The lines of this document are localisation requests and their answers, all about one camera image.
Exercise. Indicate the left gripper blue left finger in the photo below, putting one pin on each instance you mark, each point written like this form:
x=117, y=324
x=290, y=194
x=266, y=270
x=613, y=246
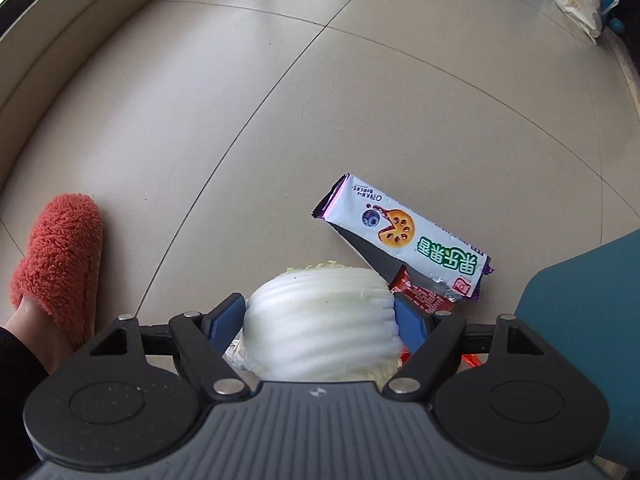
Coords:
x=201, y=340

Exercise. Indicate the red fuzzy slipper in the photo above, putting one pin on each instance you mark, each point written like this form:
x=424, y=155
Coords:
x=62, y=264

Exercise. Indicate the red snack wrapper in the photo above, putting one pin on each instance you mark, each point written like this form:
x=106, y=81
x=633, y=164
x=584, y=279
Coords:
x=427, y=301

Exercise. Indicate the cream tote bag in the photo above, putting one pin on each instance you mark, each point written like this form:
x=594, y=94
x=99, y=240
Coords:
x=585, y=14

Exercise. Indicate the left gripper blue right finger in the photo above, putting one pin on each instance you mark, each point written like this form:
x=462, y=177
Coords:
x=434, y=342

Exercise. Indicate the person's bare ankle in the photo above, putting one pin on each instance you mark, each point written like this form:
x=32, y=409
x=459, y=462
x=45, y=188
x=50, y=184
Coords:
x=36, y=329

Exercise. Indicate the dark teal trash bin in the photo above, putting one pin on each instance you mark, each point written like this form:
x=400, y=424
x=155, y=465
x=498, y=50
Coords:
x=587, y=308

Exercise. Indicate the white purple biscuit packet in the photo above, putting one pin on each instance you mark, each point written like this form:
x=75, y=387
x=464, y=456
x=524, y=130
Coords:
x=389, y=235

